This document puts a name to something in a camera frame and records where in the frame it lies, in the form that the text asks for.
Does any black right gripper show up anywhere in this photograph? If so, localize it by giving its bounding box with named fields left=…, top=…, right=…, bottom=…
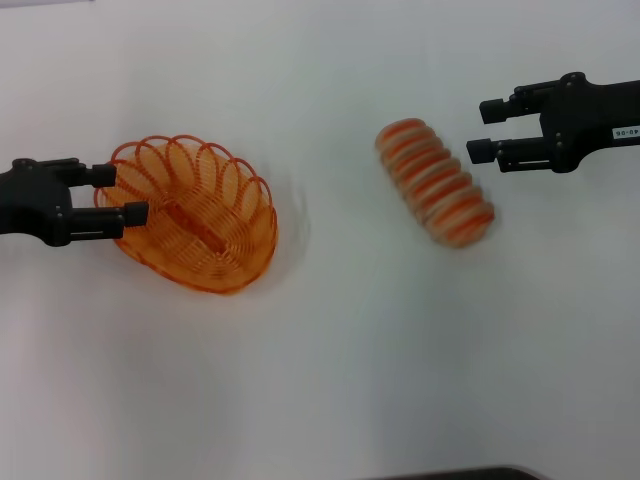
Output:
left=465, top=71, right=640, bottom=175

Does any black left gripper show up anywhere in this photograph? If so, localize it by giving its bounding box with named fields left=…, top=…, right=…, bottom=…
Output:
left=0, top=158, right=150, bottom=249

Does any orange striped ribbed bread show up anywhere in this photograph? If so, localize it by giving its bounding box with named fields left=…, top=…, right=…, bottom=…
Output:
left=374, top=117, right=497, bottom=250

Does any orange wire basket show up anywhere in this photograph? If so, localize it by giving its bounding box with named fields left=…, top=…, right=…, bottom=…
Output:
left=93, top=133, right=279, bottom=297

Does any black robot torso edge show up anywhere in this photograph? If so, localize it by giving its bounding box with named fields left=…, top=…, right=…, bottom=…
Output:
left=349, top=464, right=545, bottom=480

